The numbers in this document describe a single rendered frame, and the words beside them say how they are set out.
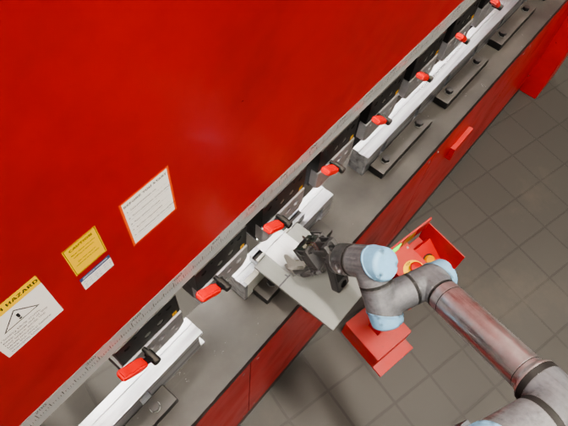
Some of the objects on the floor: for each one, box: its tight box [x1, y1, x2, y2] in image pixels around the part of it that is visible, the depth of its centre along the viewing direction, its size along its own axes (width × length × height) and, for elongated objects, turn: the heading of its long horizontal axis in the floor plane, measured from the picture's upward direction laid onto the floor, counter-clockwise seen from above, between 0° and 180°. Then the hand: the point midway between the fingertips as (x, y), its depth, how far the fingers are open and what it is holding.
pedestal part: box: [341, 308, 413, 377], centre depth 233 cm, size 20×25×12 cm
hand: (297, 259), depth 144 cm, fingers open, 5 cm apart
